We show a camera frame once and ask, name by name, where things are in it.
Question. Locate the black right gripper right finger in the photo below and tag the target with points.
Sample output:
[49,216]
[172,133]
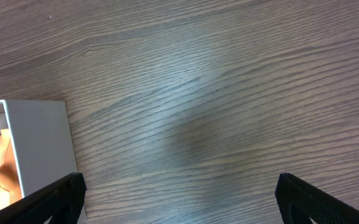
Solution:
[302,203]

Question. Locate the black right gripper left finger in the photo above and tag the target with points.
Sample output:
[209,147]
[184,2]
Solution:
[60,202]

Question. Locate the white open cardboard box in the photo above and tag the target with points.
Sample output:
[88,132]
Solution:
[41,141]

